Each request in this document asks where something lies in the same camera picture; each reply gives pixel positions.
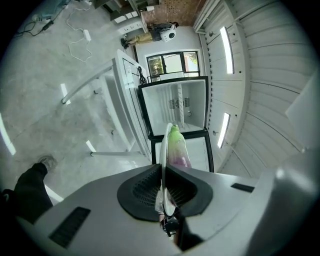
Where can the black mini fridge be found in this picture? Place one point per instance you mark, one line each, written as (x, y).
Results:
(192, 105)

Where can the white desk with drawers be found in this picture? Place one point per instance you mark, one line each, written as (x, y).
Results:
(130, 23)

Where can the white round-window backpack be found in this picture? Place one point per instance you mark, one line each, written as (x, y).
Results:
(168, 35)

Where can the person's grey shoe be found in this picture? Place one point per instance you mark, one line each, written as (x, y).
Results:
(48, 161)

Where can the black-framed window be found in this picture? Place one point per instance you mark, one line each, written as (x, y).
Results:
(172, 62)

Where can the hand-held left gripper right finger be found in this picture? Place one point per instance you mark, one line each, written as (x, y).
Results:
(195, 197)

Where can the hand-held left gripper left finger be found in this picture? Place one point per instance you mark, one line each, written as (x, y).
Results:
(140, 195)

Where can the long ceiling light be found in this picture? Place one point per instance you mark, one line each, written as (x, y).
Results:
(227, 50)
(223, 130)

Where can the white table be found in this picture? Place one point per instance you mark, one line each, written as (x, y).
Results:
(125, 105)

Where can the person's black trouser leg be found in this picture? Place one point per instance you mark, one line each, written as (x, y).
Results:
(30, 190)

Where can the purple eggplant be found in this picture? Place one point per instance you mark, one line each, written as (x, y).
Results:
(178, 147)

